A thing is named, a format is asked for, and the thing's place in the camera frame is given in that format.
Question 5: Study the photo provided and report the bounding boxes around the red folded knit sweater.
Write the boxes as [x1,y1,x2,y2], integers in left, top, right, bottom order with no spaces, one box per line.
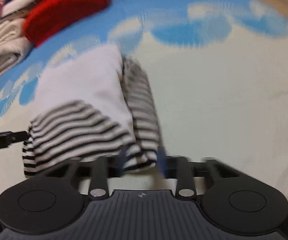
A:
[23,0,110,47]

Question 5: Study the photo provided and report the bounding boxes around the blue cream patterned bedsheet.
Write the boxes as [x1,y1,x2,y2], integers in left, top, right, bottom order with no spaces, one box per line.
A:
[0,0,288,199]

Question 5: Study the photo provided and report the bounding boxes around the black white striped garment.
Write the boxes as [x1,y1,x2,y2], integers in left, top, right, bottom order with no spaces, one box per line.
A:
[22,43,160,177]

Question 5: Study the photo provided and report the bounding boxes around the cream folded fluffy garment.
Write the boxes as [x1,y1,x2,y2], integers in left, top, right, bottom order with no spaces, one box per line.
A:
[0,18,33,76]

